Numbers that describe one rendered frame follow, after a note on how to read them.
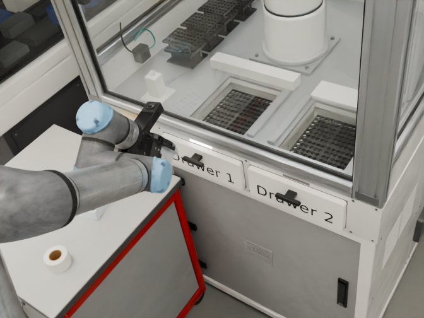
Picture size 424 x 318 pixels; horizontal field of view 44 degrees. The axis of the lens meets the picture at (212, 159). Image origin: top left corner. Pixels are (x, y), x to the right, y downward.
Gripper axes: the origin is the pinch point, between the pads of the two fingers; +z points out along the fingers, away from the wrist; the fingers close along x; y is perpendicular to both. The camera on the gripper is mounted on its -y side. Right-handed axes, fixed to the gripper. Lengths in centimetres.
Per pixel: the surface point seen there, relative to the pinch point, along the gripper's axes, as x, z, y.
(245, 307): -4, 92, 43
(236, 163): 15.3, 11.8, -0.9
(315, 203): 38.8, 14.6, 6.5
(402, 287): 54, 113, 21
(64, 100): -78, 35, -23
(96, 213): -26.3, 9.2, 20.8
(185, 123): -1.9, 7.8, -10.1
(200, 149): 2.9, 11.8, -3.6
